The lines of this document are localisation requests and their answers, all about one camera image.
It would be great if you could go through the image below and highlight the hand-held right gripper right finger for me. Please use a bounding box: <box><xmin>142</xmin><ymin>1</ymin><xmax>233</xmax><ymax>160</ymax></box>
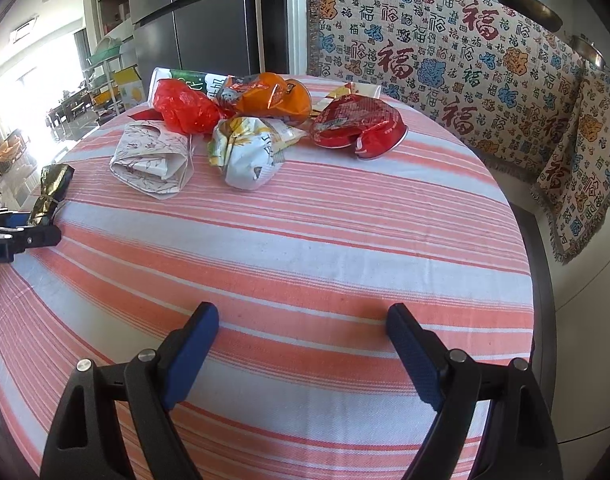
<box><xmin>385</xmin><ymin>302</ymin><xmax>566</xmax><ymax>480</ymax></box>

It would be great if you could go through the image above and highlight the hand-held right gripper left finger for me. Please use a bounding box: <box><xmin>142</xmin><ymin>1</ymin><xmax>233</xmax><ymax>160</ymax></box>
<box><xmin>39</xmin><ymin>301</ymin><xmax>221</xmax><ymax>480</ymax></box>

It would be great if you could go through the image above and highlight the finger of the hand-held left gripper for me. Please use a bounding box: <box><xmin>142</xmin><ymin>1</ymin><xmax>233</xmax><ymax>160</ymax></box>
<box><xmin>5</xmin><ymin>225</ymin><xmax>62</xmax><ymax>253</ymax></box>
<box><xmin>0</xmin><ymin>208</ymin><xmax>32</xmax><ymax>229</ymax></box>

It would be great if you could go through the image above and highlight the dark gold foil wrapper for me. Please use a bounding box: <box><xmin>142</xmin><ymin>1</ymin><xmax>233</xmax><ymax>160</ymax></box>
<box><xmin>28</xmin><ymin>163</ymin><xmax>76</xmax><ymax>226</ymax></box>

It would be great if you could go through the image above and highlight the red snack packet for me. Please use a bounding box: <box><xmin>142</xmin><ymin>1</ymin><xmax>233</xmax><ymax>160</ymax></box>
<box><xmin>308</xmin><ymin>94</ymin><xmax>410</xmax><ymax>160</ymax></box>

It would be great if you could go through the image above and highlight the dark wooden table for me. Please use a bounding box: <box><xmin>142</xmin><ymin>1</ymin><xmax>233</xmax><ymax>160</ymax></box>
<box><xmin>45</xmin><ymin>91</ymin><xmax>94</xmax><ymax>127</ymax></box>

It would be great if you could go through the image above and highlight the white patterned paper bag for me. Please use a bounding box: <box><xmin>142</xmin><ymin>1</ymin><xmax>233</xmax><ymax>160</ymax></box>
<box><xmin>108</xmin><ymin>122</ymin><xmax>196</xmax><ymax>201</ymax></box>

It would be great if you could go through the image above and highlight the orange striped tablecloth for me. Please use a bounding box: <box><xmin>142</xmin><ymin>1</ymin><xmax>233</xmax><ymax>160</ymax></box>
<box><xmin>0</xmin><ymin>74</ymin><xmax>536</xmax><ymax>480</ymax></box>

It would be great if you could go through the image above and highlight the yellow and white box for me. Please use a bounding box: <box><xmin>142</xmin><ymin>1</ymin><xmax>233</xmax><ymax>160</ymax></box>
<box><xmin>112</xmin><ymin>64</ymin><xmax>147</xmax><ymax>111</ymax></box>

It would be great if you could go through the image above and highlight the metal rack with green basket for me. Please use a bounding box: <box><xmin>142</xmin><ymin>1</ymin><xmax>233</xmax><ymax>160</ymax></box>
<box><xmin>86</xmin><ymin>41</ymin><xmax>126</xmax><ymax>117</ymax></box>

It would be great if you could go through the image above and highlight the ceiling light fixture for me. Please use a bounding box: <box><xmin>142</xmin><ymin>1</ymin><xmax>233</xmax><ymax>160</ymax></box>
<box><xmin>12</xmin><ymin>14</ymin><xmax>39</xmax><ymax>44</ymax></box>

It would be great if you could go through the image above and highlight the red plastic bag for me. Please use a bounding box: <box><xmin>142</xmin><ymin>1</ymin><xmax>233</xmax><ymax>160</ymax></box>
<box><xmin>152</xmin><ymin>79</ymin><xmax>224</xmax><ymax>135</ymax></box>

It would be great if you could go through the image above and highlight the white and yellow snack wrapper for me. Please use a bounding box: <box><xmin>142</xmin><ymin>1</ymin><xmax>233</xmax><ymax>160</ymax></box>
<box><xmin>207</xmin><ymin>116</ymin><xmax>309</xmax><ymax>191</ymax></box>

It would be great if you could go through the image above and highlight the green and white snack bag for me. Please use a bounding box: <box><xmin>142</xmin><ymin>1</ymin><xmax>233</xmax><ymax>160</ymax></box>
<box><xmin>147</xmin><ymin>66</ymin><xmax>227</xmax><ymax>107</ymax></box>

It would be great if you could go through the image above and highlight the small printed blanket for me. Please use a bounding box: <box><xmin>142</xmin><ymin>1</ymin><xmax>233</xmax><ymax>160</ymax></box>
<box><xmin>530</xmin><ymin>62</ymin><xmax>610</xmax><ymax>266</ymax></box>

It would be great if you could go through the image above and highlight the white and red paper wrapper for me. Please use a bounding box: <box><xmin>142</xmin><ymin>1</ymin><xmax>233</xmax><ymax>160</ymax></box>
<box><xmin>312</xmin><ymin>82</ymin><xmax>384</xmax><ymax>111</ymax></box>

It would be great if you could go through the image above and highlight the orange snack bag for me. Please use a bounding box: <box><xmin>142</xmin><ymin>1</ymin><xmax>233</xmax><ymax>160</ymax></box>
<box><xmin>219</xmin><ymin>72</ymin><xmax>313</xmax><ymax>127</ymax></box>

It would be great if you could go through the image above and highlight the grey refrigerator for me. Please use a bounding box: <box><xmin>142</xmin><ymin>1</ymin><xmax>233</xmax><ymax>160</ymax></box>
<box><xmin>127</xmin><ymin>0</ymin><xmax>264</xmax><ymax>97</ymax></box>

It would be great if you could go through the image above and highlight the large printed blanket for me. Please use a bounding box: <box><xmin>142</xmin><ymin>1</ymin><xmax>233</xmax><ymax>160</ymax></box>
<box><xmin>305</xmin><ymin>0</ymin><xmax>586</xmax><ymax>182</ymax></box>

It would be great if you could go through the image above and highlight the steel pan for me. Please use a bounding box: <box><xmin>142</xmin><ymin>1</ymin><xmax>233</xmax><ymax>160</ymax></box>
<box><xmin>567</xmin><ymin>33</ymin><xmax>610</xmax><ymax>74</ymax></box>

